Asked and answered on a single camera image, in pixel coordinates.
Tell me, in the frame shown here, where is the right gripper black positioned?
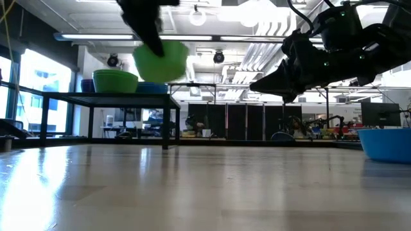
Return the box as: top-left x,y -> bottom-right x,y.
249,59 -> 328,104

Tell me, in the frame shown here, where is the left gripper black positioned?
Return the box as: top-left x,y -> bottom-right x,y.
116,0 -> 180,58

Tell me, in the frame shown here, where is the dark chair back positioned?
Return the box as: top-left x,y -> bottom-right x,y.
270,131 -> 295,142

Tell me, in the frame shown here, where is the overhead light bar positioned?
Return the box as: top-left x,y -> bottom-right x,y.
53,31 -> 322,44

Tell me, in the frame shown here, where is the black perforated metal rack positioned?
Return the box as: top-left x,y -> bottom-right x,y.
39,91 -> 181,151

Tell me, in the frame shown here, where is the person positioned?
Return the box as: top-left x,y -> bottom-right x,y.
184,114 -> 206,137

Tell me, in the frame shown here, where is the black computer monitor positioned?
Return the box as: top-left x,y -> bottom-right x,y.
360,101 -> 402,128

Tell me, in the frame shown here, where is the large bright window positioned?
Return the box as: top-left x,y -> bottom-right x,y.
0,47 -> 73,135

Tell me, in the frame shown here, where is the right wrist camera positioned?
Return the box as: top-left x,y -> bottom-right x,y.
281,28 -> 317,67

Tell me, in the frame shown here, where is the white hanging ring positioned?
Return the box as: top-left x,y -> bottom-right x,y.
188,8 -> 207,27

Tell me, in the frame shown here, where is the black background rig frame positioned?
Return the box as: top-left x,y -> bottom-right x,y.
168,82 -> 330,142

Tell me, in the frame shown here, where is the black partition wall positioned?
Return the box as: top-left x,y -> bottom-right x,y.
188,103 -> 302,141

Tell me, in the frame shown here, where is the black aluminium table frame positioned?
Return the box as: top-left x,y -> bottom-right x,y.
0,136 -> 363,153

